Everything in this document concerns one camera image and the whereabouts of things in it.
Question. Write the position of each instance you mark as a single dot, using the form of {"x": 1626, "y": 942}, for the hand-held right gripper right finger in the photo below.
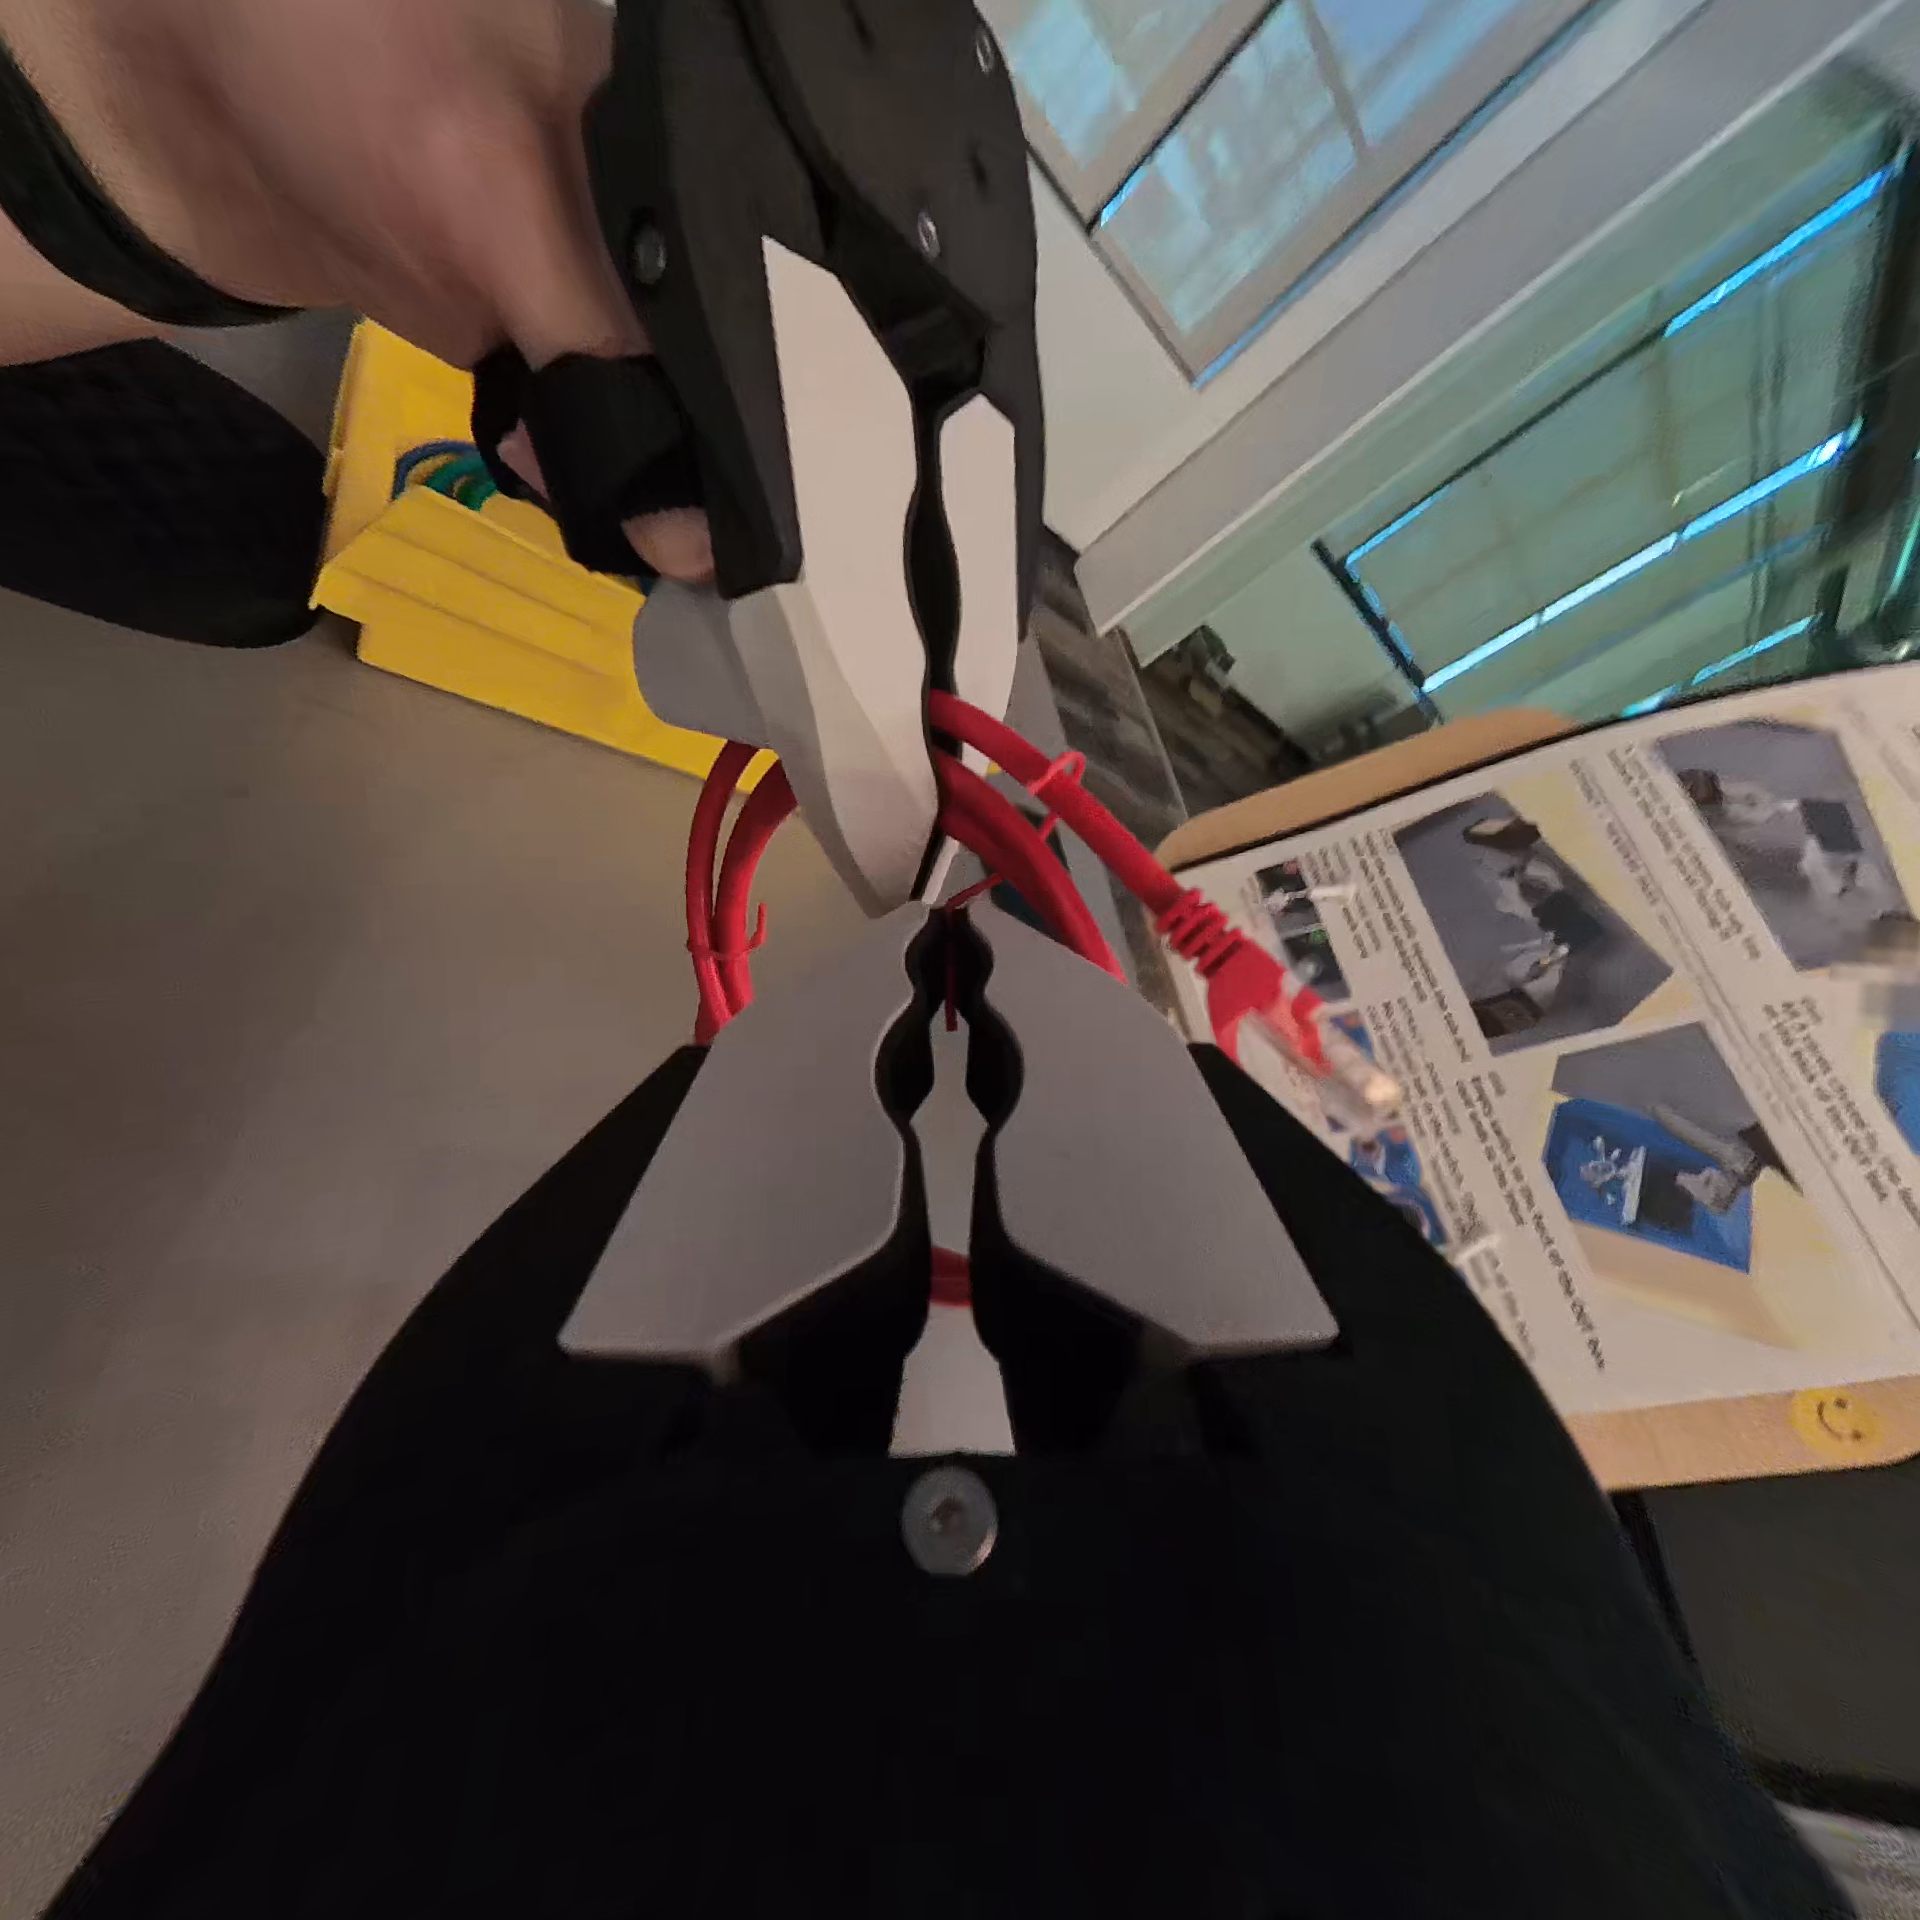
{"x": 1154, "y": 1200}

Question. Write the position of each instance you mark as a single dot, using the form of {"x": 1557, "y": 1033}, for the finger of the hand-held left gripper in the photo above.
{"x": 848, "y": 674}
{"x": 1001, "y": 600}

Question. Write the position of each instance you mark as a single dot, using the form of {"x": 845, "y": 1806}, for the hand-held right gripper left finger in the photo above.
{"x": 735, "y": 1184}

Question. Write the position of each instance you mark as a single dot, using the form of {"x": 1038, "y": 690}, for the yellow plastic bin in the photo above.
{"x": 480, "y": 600}

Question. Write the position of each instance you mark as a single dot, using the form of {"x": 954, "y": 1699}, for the person's left forearm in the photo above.
{"x": 77, "y": 307}

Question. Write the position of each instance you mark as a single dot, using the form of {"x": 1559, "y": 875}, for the person's left hand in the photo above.
{"x": 375, "y": 150}

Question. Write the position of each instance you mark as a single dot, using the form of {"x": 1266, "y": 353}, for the large window with blind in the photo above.
{"x": 1275, "y": 150}

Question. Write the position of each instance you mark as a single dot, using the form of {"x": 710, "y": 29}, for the printed instruction sheet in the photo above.
{"x": 1650, "y": 1050}

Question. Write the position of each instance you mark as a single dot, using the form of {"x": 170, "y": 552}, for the yellow smiley sticker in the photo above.
{"x": 1835, "y": 1421}

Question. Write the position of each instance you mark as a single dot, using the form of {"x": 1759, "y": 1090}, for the black textured armrest pad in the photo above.
{"x": 135, "y": 495}

